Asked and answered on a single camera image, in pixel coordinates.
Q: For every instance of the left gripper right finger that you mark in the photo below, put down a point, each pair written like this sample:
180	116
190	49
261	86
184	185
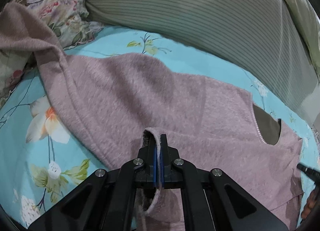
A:
177	173

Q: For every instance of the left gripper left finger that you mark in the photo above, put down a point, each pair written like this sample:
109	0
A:
139	175

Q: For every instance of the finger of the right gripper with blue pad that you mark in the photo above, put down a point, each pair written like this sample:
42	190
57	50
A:
311	173

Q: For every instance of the mauve knit sweater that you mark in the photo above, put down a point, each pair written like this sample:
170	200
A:
107	103

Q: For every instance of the turquoise floral bed sheet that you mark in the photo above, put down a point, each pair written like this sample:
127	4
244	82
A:
41	161

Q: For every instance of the grey-green striped pillow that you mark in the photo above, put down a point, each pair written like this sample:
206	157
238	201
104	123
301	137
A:
261	36

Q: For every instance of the floral patterned cloth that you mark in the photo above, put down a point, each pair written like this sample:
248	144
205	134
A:
68	19

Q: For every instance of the green floral pillow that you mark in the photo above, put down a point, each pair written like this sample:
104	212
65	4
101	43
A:
297	1

